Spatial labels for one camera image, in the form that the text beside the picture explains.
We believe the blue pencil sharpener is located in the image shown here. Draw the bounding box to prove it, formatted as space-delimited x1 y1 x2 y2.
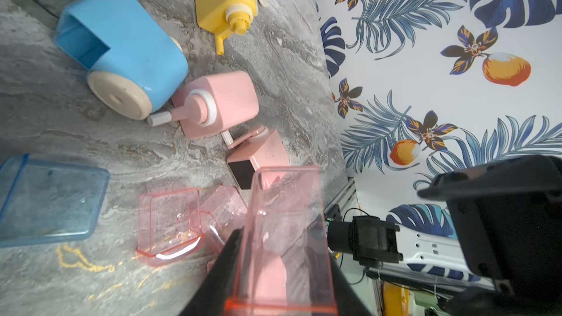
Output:
54 0 189 120

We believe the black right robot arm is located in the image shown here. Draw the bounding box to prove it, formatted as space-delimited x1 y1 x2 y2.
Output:
328 155 561 315

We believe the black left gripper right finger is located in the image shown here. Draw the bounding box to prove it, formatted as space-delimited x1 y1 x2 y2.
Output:
332 267 371 316

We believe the pink pencil sharpener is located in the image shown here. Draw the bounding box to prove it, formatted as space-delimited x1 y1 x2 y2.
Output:
221 125 290 190
147 71 259 140

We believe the pink clear sharpener tray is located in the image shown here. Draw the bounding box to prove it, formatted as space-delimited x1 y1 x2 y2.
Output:
201 185 247 254
136 188 205 267

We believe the yellow pencil sharpener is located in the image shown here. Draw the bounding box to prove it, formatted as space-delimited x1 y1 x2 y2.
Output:
195 0 258 55

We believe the blue clear sharpener tray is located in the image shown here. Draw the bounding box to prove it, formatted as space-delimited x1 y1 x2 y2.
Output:
1 154 110 248

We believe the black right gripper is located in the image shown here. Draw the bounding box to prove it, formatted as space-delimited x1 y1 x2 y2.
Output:
418 155 561 315

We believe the clear red-rimmed sharpener tray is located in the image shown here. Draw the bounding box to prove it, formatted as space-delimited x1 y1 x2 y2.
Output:
224 166 337 315

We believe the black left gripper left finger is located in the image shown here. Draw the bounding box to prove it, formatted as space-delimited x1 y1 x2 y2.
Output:
179 229 243 316

